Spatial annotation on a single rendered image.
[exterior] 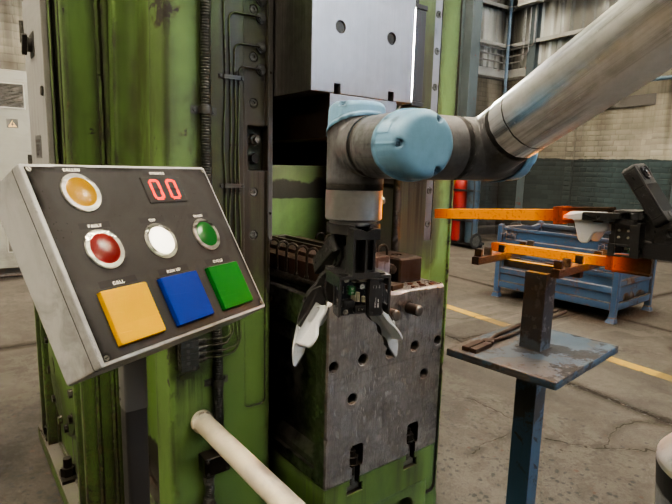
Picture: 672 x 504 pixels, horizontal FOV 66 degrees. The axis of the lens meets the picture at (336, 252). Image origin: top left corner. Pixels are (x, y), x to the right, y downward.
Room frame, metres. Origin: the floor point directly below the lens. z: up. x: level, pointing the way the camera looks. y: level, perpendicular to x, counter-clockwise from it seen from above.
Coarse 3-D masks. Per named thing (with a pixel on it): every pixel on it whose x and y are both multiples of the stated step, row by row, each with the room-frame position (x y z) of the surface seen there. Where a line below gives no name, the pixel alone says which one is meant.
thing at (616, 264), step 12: (516, 252) 1.40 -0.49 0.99; (528, 252) 1.38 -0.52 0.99; (540, 252) 1.35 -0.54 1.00; (552, 252) 1.33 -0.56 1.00; (564, 252) 1.31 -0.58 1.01; (576, 252) 1.31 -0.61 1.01; (600, 264) 1.25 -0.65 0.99; (612, 264) 1.23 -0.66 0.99; (624, 264) 1.22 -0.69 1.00; (636, 264) 1.20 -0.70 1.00; (648, 264) 1.18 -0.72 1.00; (648, 276) 1.17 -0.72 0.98
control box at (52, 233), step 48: (0, 192) 0.68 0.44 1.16; (48, 192) 0.67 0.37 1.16; (96, 192) 0.73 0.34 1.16; (144, 192) 0.80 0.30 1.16; (192, 192) 0.90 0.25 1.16; (48, 240) 0.63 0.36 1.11; (144, 240) 0.75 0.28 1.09; (192, 240) 0.83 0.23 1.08; (48, 288) 0.64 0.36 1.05; (96, 288) 0.65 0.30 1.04; (48, 336) 0.64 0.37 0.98; (96, 336) 0.61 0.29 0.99; (192, 336) 0.77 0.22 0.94
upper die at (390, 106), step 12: (312, 96) 1.21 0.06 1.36; (324, 96) 1.18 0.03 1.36; (336, 96) 1.17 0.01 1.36; (348, 96) 1.19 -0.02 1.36; (276, 108) 1.34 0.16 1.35; (288, 108) 1.29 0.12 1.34; (300, 108) 1.25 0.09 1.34; (312, 108) 1.21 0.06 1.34; (324, 108) 1.18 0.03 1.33; (276, 120) 1.34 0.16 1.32; (288, 120) 1.29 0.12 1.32; (300, 120) 1.25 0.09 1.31; (312, 120) 1.21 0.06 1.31; (324, 120) 1.18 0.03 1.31; (276, 132) 1.34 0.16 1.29; (288, 132) 1.29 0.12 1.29; (300, 132) 1.25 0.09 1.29; (312, 132) 1.21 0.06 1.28; (324, 132) 1.18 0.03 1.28
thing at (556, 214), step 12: (444, 216) 1.24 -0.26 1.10; (456, 216) 1.21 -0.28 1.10; (468, 216) 1.19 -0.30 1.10; (480, 216) 1.16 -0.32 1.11; (492, 216) 1.14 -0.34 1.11; (504, 216) 1.11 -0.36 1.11; (516, 216) 1.09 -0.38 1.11; (528, 216) 1.07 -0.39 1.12; (540, 216) 1.05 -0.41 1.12; (552, 216) 1.03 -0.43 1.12
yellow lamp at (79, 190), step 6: (72, 180) 0.71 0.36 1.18; (78, 180) 0.71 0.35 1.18; (84, 180) 0.72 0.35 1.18; (66, 186) 0.69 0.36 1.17; (72, 186) 0.70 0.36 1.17; (78, 186) 0.71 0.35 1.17; (84, 186) 0.71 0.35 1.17; (90, 186) 0.72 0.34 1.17; (72, 192) 0.69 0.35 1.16; (78, 192) 0.70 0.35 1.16; (84, 192) 0.71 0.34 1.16; (90, 192) 0.72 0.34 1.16; (72, 198) 0.69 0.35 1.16; (78, 198) 0.70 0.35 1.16; (84, 198) 0.70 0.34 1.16; (90, 198) 0.71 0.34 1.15; (96, 198) 0.72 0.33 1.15; (84, 204) 0.70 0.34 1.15; (90, 204) 0.71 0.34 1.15
